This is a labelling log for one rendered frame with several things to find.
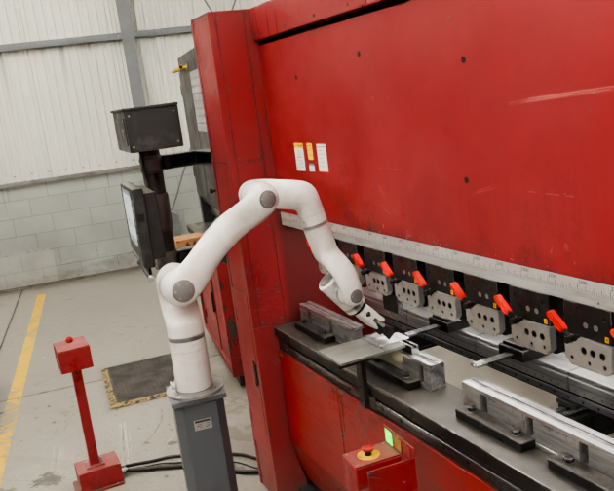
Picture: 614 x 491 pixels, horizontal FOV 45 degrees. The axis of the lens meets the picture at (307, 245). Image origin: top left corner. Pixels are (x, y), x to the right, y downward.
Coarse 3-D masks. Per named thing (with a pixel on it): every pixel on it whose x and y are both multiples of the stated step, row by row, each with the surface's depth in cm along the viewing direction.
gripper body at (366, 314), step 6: (366, 306) 261; (360, 312) 261; (366, 312) 260; (372, 312) 261; (360, 318) 264; (366, 318) 261; (372, 318) 261; (378, 318) 262; (366, 324) 270; (372, 324) 262
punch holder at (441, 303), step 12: (432, 264) 234; (432, 276) 235; (444, 276) 229; (456, 276) 225; (432, 288) 237; (444, 288) 230; (432, 300) 237; (444, 300) 231; (456, 300) 226; (432, 312) 239; (444, 312) 232; (456, 312) 227
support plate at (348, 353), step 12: (372, 336) 277; (336, 348) 270; (348, 348) 268; (360, 348) 266; (372, 348) 265; (384, 348) 263; (396, 348) 263; (336, 360) 257; (348, 360) 256; (360, 360) 257
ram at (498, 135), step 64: (448, 0) 201; (512, 0) 179; (576, 0) 162; (320, 64) 276; (384, 64) 236; (448, 64) 207; (512, 64) 184; (576, 64) 165; (320, 128) 286; (384, 128) 244; (448, 128) 212; (512, 128) 188; (576, 128) 169; (320, 192) 297; (384, 192) 252; (448, 192) 219; (512, 192) 193; (576, 192) 173; (512, 256) 198; (576, 256) 177
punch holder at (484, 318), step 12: (468, 276) 218; (468, 288) 219; (480, 288) 213; (492, 288) 209; (504, 288) 208; (468, 300) 220; (480, 300) 215; (492, 300) 210; (468, 312) 221; (480, 312) 215; (492, 312) 210; (480, 324) 216; (492, 324) 211; (504, 324) 210
